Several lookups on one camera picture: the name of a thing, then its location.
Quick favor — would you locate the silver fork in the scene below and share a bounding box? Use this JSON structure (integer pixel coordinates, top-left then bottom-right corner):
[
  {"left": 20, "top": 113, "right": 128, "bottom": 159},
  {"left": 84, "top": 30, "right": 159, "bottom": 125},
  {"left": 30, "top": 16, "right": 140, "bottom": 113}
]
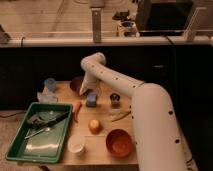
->
[{"left": 24, "top": 127, "right": 51, "bottom": 139}]

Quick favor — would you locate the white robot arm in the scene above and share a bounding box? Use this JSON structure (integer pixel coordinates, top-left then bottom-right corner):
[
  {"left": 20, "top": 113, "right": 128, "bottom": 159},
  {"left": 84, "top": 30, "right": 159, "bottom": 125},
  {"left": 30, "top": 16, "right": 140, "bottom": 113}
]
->
[{"left": 80, "top": 52, "right": 199, "bottom": 171}]

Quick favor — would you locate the dark purple bowl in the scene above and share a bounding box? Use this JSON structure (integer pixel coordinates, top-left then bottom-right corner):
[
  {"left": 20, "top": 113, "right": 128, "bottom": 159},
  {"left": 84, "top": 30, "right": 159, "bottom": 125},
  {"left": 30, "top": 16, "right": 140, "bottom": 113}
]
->
[{"left": 70, "top": 76, "right": 84, "bottom": 94}]

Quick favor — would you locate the green plastic tray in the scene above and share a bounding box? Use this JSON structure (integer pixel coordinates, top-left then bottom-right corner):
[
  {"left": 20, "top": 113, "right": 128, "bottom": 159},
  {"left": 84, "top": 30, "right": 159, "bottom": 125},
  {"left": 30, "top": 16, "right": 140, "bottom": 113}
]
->
[{"left": 6, "top": 102, "right": 72, "bottom": 164}]

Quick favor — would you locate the orange bowl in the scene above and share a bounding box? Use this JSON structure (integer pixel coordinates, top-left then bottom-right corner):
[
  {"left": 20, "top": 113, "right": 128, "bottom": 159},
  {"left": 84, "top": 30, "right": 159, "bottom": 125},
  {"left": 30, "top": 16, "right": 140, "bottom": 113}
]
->
[{"left": 106, "top": 129, "right": 133, "bottom": 158}]

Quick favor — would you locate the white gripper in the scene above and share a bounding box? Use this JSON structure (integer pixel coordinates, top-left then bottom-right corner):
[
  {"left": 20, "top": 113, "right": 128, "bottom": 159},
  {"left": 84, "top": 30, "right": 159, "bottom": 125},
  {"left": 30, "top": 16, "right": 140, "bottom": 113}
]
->
[{"left": 79, "top": 78, "right": 99, "bottom": 95}]

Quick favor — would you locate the orange carrot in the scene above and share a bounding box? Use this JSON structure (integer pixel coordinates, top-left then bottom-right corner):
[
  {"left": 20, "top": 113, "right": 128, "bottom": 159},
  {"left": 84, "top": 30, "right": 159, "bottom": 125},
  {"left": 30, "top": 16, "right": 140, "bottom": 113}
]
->
[{"left": 73, "top": 101, "right": 82, "bottom": 123}]

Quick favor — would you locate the blue sponge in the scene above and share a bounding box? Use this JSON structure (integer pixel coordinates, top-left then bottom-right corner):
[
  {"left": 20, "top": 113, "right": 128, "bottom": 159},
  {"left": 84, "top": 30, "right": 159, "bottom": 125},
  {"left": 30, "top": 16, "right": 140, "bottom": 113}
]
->
[{"left": 86, "top": 92, "right": 97, "bottom": 107}]

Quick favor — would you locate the yellow round fruit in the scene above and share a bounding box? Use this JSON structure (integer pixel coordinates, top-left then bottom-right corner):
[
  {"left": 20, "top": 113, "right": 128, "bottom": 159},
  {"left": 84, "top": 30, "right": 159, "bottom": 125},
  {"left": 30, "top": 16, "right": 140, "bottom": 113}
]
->
[{"left": 88, "top": 119, "right": 102, "bottom": 134}]

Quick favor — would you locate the white cup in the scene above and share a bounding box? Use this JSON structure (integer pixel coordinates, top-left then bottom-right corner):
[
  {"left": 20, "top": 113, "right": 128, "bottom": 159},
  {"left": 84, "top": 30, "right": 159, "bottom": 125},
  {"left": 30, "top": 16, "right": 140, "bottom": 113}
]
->
[{"left": 67, "top": 135, "right": 85, "bottom": 155}]

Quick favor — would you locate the small metal cup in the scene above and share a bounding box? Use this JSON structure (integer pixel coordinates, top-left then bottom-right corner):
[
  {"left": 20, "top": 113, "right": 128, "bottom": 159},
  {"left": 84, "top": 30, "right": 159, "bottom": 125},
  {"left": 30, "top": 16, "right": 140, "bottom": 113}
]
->
[{"left": 110, "top": 93, "right": 120, "bottom": 108}]

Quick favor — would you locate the metal post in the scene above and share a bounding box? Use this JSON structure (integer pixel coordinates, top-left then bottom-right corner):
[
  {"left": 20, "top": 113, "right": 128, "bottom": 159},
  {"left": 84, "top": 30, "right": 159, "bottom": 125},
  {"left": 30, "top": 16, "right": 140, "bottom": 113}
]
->
[{"left": 91, "top": 8, "right": 101, "bottom": 43}]

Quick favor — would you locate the green vegetable piece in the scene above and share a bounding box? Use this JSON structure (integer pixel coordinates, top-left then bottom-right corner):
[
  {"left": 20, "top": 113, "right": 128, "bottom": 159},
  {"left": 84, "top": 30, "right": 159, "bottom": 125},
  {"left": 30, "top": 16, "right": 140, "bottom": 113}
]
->
[{"left": 109, "top": 109, "right": 131, "bottom": 122}]

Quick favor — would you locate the blue translucent cup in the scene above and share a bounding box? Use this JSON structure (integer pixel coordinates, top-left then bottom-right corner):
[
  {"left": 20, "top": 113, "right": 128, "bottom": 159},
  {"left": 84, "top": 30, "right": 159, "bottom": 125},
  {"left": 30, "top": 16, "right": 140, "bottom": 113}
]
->
[{"left": 44, "top": 78, "right": 56, "bottom": 93}]

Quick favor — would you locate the black spatula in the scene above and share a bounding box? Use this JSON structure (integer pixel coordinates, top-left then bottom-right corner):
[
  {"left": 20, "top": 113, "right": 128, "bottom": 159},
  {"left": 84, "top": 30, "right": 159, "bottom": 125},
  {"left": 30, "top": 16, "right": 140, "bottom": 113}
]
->
[{"left": 27, "top": 111, "right": 69, "bottom": 129}]

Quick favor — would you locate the black monitor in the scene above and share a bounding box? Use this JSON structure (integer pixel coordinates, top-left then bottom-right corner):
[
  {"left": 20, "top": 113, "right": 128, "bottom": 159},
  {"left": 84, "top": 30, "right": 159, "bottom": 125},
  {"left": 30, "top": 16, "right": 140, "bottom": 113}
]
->
[{"left": 135, "top": 0, "right": 193, "bottom": 36}]

